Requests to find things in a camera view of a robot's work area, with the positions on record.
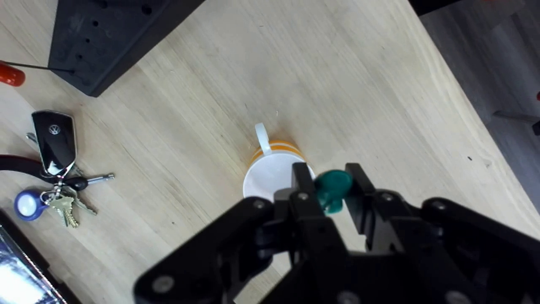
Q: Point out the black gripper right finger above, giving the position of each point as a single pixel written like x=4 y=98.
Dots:
x=449 y=247

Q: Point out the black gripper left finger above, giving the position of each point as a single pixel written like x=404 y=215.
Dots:
x=237 y=247

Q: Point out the white and orange mug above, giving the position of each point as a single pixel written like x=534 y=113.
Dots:
x=271 y=174

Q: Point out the silver key bunch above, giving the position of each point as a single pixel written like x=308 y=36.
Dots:
x=70 y=208

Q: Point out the blue round key tag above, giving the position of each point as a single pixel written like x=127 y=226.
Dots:
x=29 y=205

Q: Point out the black car key fob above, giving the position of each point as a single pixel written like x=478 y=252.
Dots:
x=53 y=140

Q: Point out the black stand of red keys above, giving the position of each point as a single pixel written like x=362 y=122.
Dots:
x=112 y=34

